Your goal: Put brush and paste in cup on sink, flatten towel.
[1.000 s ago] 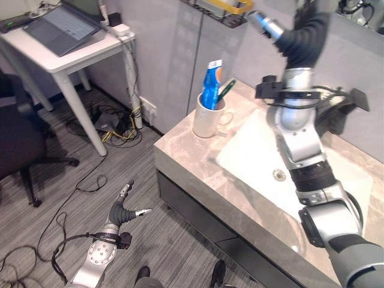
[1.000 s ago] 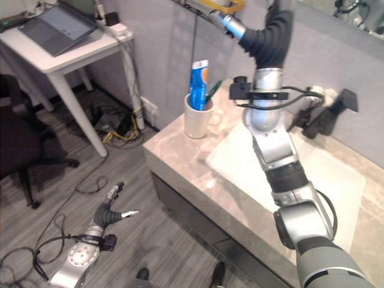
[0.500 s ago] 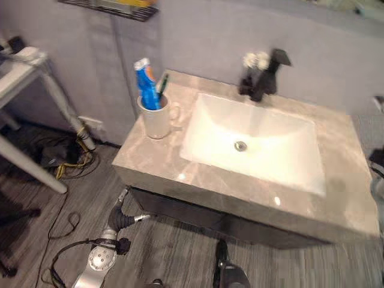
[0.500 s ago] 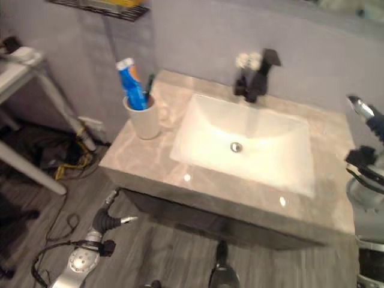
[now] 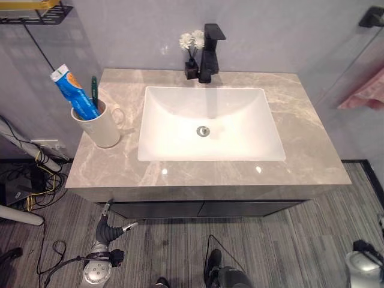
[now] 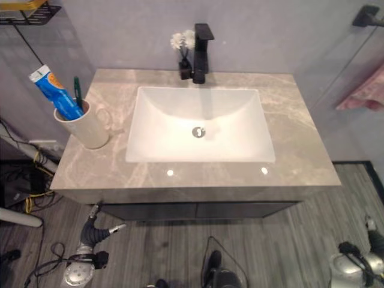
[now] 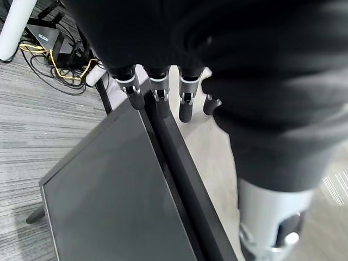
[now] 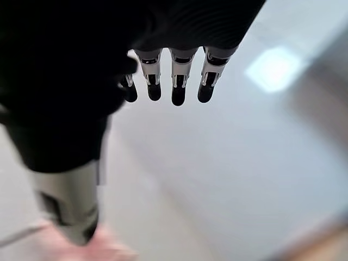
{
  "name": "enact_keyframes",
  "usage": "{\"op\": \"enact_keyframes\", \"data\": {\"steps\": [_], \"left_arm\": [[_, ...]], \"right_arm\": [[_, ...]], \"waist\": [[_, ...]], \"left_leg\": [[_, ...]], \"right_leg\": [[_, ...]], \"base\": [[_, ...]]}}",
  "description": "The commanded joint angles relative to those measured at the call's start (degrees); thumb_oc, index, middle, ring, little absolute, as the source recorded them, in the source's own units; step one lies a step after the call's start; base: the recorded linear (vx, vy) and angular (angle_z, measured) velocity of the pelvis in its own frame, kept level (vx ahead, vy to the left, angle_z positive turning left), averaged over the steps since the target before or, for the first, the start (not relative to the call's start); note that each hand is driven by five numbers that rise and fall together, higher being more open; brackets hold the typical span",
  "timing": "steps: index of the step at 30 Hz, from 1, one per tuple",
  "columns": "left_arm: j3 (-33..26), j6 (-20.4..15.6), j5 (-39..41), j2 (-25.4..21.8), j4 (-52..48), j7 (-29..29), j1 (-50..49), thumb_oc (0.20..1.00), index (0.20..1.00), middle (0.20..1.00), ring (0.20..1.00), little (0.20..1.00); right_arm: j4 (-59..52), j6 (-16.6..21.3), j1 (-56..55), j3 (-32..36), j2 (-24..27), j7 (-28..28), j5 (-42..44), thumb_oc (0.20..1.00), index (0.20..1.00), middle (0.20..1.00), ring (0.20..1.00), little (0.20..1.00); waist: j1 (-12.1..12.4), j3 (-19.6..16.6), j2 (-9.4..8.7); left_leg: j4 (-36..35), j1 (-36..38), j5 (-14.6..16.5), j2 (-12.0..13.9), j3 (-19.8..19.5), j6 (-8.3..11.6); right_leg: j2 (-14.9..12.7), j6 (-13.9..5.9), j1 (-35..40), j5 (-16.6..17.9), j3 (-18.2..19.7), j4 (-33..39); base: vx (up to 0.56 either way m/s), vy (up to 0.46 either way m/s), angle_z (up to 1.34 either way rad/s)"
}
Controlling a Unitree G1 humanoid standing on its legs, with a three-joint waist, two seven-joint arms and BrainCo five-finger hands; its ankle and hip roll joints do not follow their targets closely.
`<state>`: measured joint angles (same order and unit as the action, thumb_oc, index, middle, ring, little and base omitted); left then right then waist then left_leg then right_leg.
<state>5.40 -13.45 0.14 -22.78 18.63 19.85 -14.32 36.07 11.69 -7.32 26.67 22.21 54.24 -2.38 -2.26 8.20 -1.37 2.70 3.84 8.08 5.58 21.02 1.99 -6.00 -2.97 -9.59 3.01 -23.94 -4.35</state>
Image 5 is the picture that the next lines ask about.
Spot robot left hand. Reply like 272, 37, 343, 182
95, 198, 139, 245

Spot white ceramic cup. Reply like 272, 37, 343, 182
70, 98, 125, 149

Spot pink towel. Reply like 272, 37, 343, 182
337, 67, 384, 111

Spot white rectangular sink basin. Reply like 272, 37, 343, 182
137, 85, 287, 163

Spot white stand leg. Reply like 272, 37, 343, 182
0, 205, 45, 227

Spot black box on floor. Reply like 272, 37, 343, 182
0, 179, 32, 208

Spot white power strip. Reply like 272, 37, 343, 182
29, 138, 66, 150

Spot white stand tube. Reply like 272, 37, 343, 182
0, 115, 63, 174

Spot marble vanity counter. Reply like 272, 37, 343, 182
64, 68, 353, 202

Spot robot body and legs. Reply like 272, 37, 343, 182
155, 248, 253, 288

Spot dark vanity cabinet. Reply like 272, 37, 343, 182
95, 199, 310, 220

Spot green toothbrush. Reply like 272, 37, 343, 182
91, 76, 100, 110

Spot blue toothpaste tube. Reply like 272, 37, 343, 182
49, 63, 101, 121

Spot dark vase with white flowers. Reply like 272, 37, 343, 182
178, 29, 206, 80

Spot black faucet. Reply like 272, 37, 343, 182
197, 23, 227, 85

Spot yellow item in shelf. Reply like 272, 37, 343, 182
32, 0, 61, 10

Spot black cable bundle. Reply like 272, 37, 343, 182
29, 167, 79, 277

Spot yellow cable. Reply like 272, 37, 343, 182
25, 149, 58, 211

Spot black cable on floor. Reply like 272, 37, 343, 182
205, 234, 241, 262

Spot black wall bracket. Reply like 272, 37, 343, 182
358, 5, 384, 29

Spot black wire wall shelf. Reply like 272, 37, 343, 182
0, 0, 74, 25

